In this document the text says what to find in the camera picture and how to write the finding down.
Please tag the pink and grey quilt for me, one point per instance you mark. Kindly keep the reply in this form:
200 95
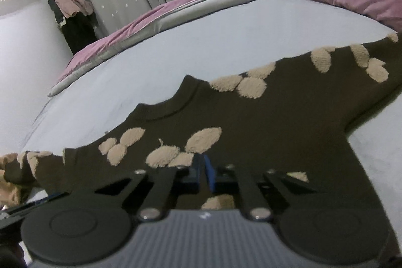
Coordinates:
141 26

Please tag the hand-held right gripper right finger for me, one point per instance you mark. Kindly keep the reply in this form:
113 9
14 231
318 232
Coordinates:
210 175

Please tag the black hanging clothing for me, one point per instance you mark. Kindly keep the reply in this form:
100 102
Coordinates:
78 32

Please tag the brown sweater with beige patches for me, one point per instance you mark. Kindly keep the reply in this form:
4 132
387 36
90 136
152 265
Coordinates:
267 123

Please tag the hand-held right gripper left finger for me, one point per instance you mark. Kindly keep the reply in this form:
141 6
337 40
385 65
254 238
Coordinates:
196 173

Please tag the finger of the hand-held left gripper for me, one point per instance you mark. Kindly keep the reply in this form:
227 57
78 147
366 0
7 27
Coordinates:
40 200

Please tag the tan cloth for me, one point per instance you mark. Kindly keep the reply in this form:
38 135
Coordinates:
8 192

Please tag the light blue bed sheet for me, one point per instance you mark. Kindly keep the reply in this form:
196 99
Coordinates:
188 45

